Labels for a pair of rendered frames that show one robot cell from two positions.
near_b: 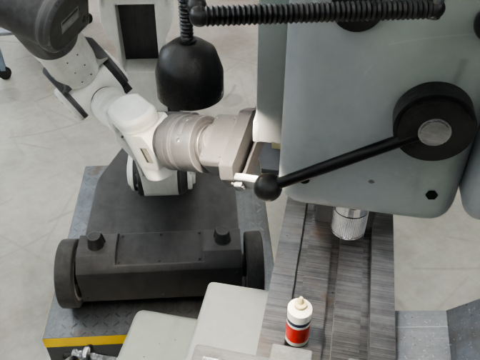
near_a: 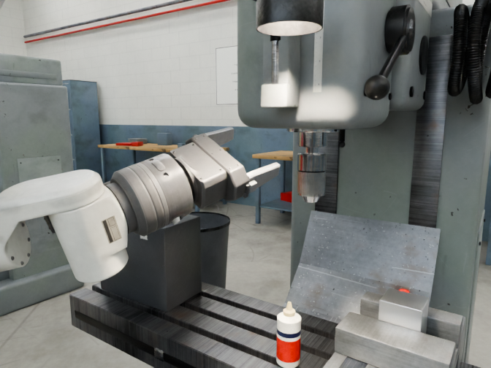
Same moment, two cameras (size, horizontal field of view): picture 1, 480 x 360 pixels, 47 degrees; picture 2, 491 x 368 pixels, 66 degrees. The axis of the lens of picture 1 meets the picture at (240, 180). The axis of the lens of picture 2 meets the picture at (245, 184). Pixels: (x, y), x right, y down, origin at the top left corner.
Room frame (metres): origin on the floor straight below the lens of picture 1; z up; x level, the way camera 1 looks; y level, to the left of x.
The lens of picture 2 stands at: (0.39, 0.47, 1.33)
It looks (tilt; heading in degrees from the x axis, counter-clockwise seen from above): 10 degrees down; 292
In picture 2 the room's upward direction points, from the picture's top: straight up
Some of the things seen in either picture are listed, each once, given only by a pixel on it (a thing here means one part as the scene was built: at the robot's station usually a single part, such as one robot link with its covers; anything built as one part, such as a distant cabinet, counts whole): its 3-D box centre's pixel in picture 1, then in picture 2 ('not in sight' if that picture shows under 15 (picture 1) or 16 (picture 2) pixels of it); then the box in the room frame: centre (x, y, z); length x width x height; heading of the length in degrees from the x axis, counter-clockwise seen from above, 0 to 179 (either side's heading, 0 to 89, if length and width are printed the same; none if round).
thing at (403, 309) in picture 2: not in sight; (402, 317); (0.38, -0.12, 1.03); 0.06 x 0.05 x 0.06; 167
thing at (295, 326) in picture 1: (298, 318); (288, 331); (0.55, -0.10, 0.97); 0.04 x 0.04 x 0.11
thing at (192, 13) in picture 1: (318, 12); not in sight; (0.36, -0.05, 1.58); 0.17 x 0.01 x 0.01; 95
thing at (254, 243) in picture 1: (253, 264); not in sight; (1.08, -0.04, 0.50); 0.20 x 0.05 x 0.20; 3
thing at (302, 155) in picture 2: not in sight; (312, 155); (0.53, -0.15, 1.26); 0.05 x 0.05 x 0.01
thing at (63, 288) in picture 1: (71, 273); not in sight; (1.05, 0.49, 0.50); 0.20 x 0.05 x 0.20; 3
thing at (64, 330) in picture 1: (173, 273); not in sight; (1.31, 0.24, 0.20); 0.78 x 0.68 x 0.40; 3
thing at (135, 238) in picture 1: (163, 190); not in sight; (1.31, 0.24, 0.59); 0.64 x 0.52 x 0.33; 3
